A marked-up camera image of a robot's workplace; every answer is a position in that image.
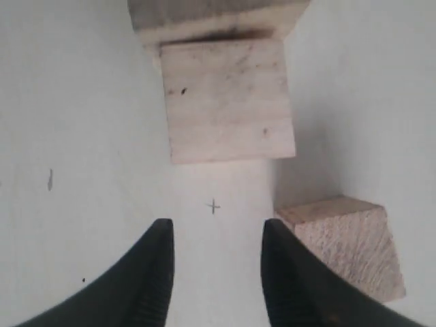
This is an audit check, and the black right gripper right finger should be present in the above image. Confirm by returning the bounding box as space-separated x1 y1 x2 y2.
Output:
261 219 417 327

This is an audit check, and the second largest wooden cube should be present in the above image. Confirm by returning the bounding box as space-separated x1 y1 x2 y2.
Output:
161 39 296 164

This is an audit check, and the third largest wooden cube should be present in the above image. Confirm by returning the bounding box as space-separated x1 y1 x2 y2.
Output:
275 196 406 303

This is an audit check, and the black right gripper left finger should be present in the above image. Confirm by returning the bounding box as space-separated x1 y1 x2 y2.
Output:
23 219 174 326

